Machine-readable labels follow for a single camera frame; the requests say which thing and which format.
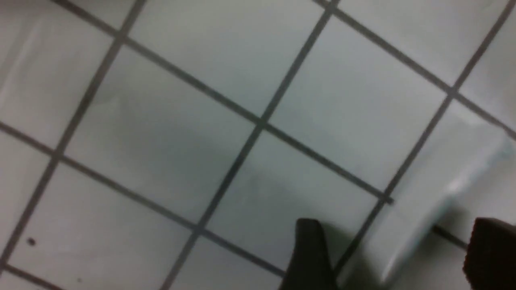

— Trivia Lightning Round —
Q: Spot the white grid tablecloth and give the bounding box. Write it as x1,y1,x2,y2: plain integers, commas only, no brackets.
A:
1,0,515,290

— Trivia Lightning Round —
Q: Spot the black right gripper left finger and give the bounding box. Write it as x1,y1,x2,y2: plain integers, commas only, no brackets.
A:
279,218,337,290

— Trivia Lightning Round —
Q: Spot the plain white spoon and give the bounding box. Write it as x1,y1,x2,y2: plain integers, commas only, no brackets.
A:
337,101,515,290

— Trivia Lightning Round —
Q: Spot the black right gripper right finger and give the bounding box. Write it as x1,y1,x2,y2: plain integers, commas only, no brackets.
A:
463,217,516,290

